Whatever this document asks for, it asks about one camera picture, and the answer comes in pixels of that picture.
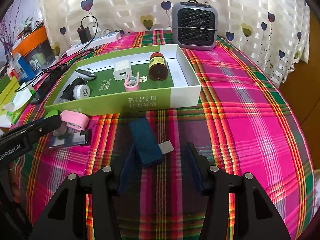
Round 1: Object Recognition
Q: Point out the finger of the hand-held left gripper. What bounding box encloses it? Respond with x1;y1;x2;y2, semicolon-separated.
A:
0;116;62;145

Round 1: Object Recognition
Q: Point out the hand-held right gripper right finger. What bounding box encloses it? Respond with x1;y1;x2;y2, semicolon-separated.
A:
186;142;292;240

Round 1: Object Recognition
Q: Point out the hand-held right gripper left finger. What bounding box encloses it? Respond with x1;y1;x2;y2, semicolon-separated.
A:
29;144;137;240

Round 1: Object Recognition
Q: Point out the pink band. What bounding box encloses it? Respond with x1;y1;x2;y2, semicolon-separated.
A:
60;110;89;132

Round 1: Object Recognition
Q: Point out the blue usb device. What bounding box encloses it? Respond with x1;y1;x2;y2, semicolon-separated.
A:
129;117;175;169

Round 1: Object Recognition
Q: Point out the black pouch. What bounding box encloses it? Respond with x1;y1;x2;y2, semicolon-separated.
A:
60;78;80;100

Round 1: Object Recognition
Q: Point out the white oval gadget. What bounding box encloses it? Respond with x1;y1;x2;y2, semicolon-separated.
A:
75;68;97;81

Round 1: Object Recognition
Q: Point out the green and white cardboard box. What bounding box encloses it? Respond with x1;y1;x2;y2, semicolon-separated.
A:
44;44;202;117

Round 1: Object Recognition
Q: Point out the white charger plug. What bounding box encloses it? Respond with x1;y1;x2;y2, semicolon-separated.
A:
113;60;132;82

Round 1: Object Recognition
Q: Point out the brown bottle with red cap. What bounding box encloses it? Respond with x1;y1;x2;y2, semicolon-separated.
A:
149;52;168;82

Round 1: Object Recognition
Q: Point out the dark shiny flat gadget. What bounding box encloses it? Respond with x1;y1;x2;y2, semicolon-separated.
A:
49;130;92;149

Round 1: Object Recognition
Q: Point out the black phone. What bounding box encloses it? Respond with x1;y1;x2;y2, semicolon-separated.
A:
30;65;69;105

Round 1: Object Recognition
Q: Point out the white tissue pack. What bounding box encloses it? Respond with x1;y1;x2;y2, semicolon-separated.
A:
4;82;35;113

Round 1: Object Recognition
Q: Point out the lime green box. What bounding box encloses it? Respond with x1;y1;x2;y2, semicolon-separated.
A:
0;76;22;110

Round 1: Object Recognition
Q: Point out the white round container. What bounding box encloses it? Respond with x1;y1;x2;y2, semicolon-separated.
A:
72;84;90;100

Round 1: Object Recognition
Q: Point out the blue box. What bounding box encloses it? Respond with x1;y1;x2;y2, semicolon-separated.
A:
12;52;35;82

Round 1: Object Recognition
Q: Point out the dark picture box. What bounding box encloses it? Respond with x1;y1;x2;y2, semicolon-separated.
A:
24;40;57;68

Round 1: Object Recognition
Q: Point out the pink plaid tablecloth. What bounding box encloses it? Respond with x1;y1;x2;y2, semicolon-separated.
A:
10;30;315;240

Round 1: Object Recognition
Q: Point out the orange box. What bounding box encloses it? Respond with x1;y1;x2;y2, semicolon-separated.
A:
11;26;48;55

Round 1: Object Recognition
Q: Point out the black power adapter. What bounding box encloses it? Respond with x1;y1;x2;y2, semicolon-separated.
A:
77;26;92;43

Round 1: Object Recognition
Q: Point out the white power strip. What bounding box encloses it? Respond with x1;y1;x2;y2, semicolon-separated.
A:
66;31;122;57

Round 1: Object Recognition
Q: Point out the small grey fan heater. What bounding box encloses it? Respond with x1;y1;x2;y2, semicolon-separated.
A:
171;0;219;51

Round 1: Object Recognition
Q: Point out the cream heart print curtain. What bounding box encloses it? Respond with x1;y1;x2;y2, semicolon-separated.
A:
37;0;310;85

